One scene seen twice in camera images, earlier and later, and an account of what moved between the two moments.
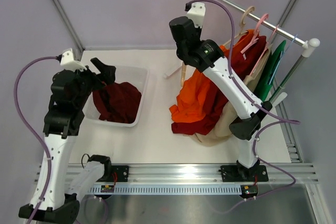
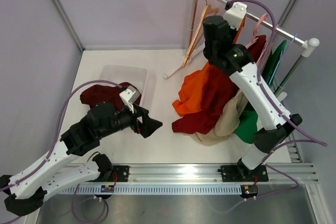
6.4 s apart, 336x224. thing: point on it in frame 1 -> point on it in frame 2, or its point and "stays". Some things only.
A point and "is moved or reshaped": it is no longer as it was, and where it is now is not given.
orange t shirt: [194, 92] is moved or reshaped
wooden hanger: [184, 70] is moved or reshaped
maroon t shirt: [117, 103] stays
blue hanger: [279, 60] stays
